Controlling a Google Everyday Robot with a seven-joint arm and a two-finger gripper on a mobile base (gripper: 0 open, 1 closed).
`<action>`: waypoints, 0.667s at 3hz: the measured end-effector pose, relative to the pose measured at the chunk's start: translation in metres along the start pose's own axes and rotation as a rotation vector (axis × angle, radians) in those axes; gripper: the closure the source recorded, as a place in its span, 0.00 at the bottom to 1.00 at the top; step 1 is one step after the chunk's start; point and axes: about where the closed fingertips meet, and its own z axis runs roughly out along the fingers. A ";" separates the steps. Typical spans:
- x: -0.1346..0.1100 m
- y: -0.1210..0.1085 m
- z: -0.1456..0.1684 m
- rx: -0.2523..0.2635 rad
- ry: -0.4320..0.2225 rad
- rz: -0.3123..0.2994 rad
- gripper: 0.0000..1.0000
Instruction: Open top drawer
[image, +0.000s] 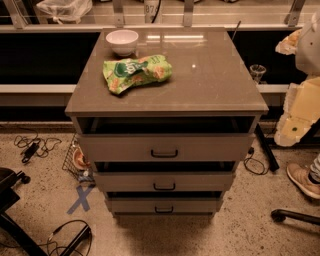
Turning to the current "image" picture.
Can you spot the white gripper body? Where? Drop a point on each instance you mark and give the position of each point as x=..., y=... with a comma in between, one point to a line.
x=309, y=51

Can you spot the grey top drawer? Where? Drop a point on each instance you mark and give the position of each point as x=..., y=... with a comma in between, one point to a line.
x=166, y=139

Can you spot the grey drawer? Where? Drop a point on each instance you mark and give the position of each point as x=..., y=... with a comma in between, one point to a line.
x=166, y=139
x=164, y=176
x=190, y=202

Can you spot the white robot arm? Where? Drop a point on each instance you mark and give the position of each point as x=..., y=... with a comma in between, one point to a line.
x=305, y=44

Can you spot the grey drawer cabinet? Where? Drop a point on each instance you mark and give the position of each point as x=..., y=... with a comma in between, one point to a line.
x=209, y=80

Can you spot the grey middle drawer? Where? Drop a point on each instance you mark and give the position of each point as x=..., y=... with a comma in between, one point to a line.
x=164, y=176

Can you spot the grey bottom drawer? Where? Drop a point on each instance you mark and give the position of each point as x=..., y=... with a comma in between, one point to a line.
x=190, y=202

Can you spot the black bar on floor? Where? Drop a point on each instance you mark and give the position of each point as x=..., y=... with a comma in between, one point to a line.
x=273, y=165

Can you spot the clear glass cup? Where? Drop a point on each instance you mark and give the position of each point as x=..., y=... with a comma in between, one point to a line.
x=257, y=71

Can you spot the tan sneaker shoe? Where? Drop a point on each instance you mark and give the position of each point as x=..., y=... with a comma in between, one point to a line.
x=304, y=180

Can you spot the black chair leg with caster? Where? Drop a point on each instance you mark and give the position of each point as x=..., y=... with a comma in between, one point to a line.
x=279, y=215

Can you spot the green chip bag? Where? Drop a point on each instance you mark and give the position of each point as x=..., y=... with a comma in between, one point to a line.
x=126, y=73

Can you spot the white ceramic bowl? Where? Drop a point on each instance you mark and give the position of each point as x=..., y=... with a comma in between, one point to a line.
x=123, y=42

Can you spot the blue tape X mark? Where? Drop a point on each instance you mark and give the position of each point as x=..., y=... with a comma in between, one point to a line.
x=81, y=201

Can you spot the clear plastic bag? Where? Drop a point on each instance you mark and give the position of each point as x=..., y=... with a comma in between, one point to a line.
x=62, y=11

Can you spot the black office chair base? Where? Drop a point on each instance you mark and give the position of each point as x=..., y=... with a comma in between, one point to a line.
x=8, y=197

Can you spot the wire basket on floor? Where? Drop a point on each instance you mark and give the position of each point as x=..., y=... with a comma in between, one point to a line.
x=76, y=164

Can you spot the black stand with cables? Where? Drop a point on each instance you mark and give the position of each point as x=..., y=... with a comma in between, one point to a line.
x=72, y=238

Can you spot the black power adapter with cable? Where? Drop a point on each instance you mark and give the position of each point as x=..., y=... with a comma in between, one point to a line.
x=33, y=145

